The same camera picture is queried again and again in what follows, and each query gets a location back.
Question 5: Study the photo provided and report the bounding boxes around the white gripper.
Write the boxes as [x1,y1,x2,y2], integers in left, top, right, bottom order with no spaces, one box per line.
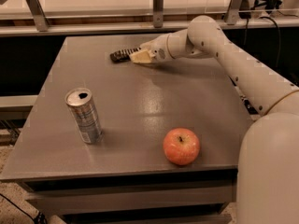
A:
[129,34,173,64]

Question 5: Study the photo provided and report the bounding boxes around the black rxbar chocolate wrapper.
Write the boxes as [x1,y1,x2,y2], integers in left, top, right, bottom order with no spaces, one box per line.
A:
[110,48,140,63]

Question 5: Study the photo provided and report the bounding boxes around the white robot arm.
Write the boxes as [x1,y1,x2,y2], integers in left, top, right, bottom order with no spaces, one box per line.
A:
[130,15,299,224]

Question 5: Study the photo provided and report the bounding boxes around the red apple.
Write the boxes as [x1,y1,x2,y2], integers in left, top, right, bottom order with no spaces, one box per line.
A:
[163,128,200,166]

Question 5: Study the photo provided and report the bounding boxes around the silver drink can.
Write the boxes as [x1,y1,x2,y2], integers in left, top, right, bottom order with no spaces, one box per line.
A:
[64,88,102,144]

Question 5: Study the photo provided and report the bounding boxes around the grey drawer cabinet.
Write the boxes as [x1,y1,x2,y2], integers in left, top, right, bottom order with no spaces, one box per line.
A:
[26,169,237,224]

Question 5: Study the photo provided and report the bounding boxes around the middle metal bracket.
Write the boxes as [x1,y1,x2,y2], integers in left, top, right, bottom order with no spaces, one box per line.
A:
[152,0,164,28]

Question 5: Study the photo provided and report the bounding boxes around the metal bracket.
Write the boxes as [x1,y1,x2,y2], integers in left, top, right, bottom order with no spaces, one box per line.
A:
[224,0,243,25]
[25,0,49,32]
[152,0,164,28]

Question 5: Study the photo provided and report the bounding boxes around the left metal bracket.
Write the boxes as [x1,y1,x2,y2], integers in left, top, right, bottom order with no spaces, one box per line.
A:
[25,0,49,32]

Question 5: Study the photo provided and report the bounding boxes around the right metal bracket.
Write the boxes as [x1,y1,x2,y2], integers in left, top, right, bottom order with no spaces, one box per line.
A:
[224,0,243,25]

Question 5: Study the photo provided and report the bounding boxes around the black cable behind table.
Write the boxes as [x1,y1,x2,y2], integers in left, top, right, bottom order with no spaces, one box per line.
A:
[246,14,283,68]

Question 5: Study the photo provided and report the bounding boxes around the black cable on floor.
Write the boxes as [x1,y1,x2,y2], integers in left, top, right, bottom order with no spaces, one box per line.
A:
[0,191,48,224]

